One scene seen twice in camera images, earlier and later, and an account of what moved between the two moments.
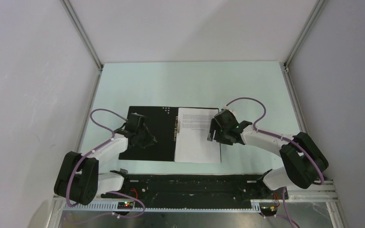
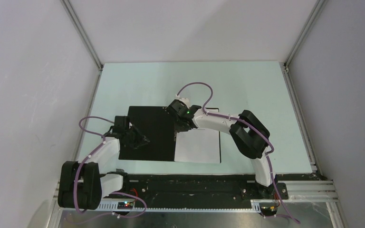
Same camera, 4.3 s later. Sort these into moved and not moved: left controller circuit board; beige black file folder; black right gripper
Moved: black right gripper
Not moved: left controller circuit board; beige black file folder
